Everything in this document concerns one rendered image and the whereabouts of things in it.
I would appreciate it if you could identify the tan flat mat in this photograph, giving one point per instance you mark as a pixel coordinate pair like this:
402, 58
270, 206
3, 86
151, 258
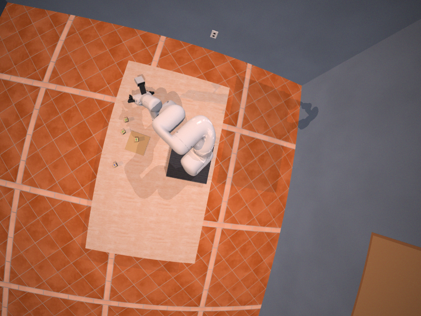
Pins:
137, 147

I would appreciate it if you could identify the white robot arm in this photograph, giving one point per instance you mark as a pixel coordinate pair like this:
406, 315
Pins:
195, 139

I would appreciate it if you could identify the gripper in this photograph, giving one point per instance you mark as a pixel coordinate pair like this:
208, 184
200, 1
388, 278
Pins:
136, 98

